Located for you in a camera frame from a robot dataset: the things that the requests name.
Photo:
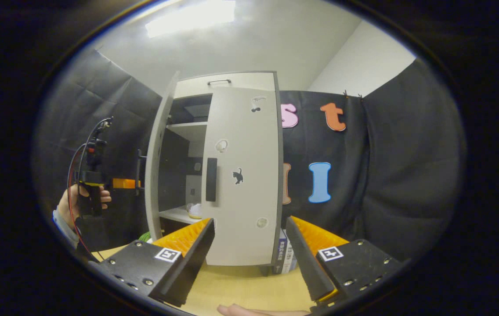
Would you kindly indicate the green striped ball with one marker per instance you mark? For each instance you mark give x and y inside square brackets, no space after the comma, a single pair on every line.
[145,237]

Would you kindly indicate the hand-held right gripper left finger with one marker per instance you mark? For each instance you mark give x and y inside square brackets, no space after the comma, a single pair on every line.
[197,259]

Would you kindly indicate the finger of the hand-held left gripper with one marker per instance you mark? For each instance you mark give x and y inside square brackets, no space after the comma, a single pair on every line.
[124,183]

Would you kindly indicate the white shoe cabinet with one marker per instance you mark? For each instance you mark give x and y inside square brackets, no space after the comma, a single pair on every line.
[186,127]

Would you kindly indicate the white cabinet door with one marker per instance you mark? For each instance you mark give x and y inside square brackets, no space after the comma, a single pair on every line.
[245,237]
[155,175]

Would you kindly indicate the black backdrop cloth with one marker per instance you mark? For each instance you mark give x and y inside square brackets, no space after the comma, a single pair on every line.
[385,184]
[65,123]

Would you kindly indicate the white striped shoe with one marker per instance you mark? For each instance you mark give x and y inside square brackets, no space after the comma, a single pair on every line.
[194,211]

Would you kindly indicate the white cabinet drawer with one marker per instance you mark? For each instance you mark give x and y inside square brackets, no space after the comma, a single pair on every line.
[249,81]

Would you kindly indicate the upright book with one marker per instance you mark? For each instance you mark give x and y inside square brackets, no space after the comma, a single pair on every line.
[274,263]
[282,252]
[291,259]

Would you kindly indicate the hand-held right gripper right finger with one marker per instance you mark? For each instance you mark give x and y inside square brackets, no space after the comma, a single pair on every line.
[304,259]

